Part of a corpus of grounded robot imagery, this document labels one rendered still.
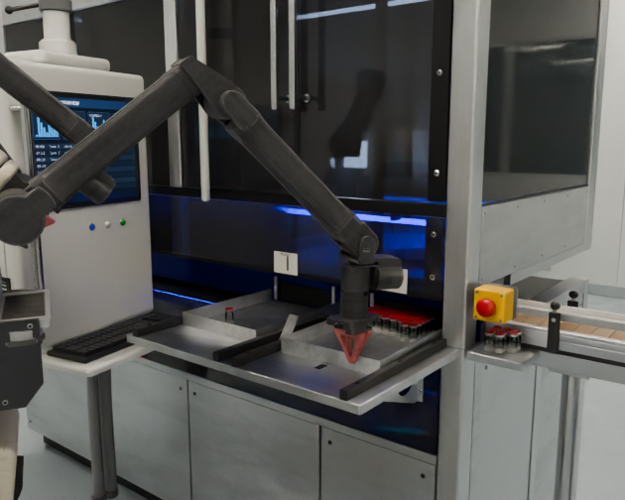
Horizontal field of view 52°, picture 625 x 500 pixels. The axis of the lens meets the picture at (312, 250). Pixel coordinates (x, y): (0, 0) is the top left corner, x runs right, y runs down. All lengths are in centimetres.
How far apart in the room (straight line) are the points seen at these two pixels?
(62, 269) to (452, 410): 109
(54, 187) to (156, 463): 155
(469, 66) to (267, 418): 113
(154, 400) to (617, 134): 471
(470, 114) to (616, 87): 469
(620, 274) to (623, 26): 208
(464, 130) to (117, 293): 114
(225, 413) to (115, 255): 59
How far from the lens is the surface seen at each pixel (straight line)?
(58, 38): 196
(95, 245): 194
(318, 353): 140
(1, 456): 133
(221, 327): 159
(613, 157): 607
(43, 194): 105
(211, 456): 220
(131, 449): 256
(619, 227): 609
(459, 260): 147
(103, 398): 222
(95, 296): 196
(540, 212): 187
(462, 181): 145
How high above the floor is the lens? 135
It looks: 10 degrees down
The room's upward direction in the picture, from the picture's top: straight up
